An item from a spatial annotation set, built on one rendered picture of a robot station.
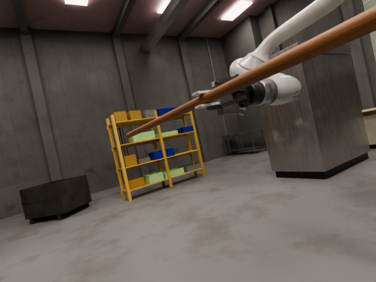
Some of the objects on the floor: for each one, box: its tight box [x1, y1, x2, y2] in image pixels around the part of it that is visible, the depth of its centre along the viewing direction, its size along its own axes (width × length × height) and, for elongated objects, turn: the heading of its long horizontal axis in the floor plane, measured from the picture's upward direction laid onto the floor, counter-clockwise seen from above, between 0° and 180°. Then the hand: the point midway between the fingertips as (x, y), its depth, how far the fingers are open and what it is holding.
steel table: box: [222, 130, 266, 156], centre depth 1021 cm, size 72×190×98 cm, turn 120°
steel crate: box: [19, 175, 92, 224], centre depth 548 cm, size 99×117×80 cm
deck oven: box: [258, 42, 370, 179], centre depth 464 cm, size 173×133×226 cm
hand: (205, 99), depth 66 cm, fingers closed on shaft, 3 cm apart
